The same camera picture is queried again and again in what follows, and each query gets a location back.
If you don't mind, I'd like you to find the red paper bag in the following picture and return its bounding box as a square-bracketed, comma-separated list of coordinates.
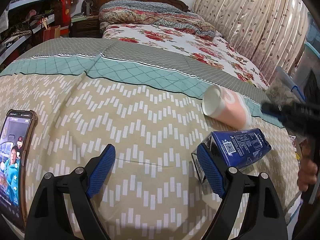
[42, 26, 62, 42]

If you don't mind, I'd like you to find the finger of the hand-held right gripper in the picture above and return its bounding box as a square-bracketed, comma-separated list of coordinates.
[261, 101, 320, 138]

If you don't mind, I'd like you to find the pink paper cup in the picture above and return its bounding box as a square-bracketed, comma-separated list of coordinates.
[202, 84, 253, 128]

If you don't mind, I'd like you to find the cluttered wall shelf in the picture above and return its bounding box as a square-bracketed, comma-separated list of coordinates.
[0, 0, 83, 66]

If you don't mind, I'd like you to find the beige zigzag bed cover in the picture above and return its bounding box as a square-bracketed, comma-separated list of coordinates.
[0, 37, 303, 240]

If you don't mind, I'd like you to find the floral bed sheet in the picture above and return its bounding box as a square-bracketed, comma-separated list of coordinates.
[101, 24, 271, 91]

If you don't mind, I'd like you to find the red gift bag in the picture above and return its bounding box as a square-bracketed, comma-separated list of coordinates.
[59, 0, 72, 31]

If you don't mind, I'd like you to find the smartphone with brown case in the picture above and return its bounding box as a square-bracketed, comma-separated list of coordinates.
[0, 109, 38, 231]

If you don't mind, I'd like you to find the clear storage box teal lid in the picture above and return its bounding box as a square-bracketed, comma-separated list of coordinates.
[303, 41, 320, 87]

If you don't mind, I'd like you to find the leaf pattern curtain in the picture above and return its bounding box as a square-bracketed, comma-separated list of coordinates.
[192, 0, 311, 82]

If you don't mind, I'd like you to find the folded patchwork duvet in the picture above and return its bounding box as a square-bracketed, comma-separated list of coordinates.
[99, 0, 222, 41]

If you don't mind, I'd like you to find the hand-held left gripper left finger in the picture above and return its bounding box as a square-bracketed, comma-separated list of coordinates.
[25, 144, 117, 240]

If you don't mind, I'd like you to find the blue drink carton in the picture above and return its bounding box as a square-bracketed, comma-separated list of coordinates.
[191, 128, 272, 184]

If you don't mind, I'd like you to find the person's right hand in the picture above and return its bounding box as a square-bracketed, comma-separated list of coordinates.
[297, 152, 318, 193]

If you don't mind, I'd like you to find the translucent plastic bin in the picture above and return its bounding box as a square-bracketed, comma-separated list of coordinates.
[265, 66, 307, 105]

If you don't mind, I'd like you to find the wooden nightstand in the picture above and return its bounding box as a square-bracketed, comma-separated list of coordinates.
[71, 14, 101, 39]

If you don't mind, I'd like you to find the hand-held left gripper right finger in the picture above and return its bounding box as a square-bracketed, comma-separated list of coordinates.
[196, 144, 287, 240]

